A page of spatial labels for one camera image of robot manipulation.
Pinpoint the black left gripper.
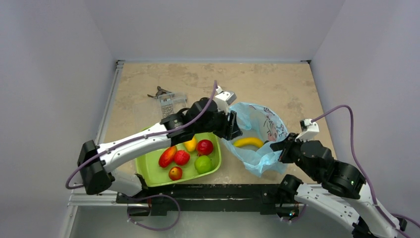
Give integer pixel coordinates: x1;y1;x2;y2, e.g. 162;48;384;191
194;105;241;140

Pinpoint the yellow fake banana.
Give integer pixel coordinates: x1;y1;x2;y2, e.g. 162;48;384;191
233;137;264;148

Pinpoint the red fake apple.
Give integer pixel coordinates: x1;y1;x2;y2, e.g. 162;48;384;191
196;139;214;156

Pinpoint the blue printed plastic bag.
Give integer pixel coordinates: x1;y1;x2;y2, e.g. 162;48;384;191
221;102;288;177

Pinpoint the green fake apple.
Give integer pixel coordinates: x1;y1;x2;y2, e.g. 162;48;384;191
194;155;213;174

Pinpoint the red orange fake fruit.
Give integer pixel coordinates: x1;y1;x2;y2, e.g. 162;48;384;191
158;146;177;168

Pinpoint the red orange fake pear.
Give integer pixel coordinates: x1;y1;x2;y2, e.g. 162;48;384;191
168;167;183;181

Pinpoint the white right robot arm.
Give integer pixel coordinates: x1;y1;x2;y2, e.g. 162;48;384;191
270;133;407;238

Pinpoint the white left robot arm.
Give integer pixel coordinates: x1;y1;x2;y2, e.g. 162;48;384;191
77;97;242;203

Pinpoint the yellow fake mango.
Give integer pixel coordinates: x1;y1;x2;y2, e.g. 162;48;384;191
183;136;198;152

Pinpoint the black base bar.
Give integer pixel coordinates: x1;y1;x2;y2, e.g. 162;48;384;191
116;184;300;219

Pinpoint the clear plastic screw box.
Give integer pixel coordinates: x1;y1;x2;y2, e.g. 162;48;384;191
157;92;187;118

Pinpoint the lime green plastic tray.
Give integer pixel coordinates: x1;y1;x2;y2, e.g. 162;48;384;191
135;133;221;187

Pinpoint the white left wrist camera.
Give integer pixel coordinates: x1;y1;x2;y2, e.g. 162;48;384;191
213;86;237;115

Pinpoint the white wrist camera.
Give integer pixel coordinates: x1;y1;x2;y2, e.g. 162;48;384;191
213;86;237;115
295;119;319;142

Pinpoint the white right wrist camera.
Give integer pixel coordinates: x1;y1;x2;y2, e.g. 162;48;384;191
295;119;319;142

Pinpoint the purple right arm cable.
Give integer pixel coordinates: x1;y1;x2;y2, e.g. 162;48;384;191
311;105;420;238

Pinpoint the aluminium frame rail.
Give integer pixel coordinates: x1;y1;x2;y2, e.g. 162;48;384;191
68;191;117;206

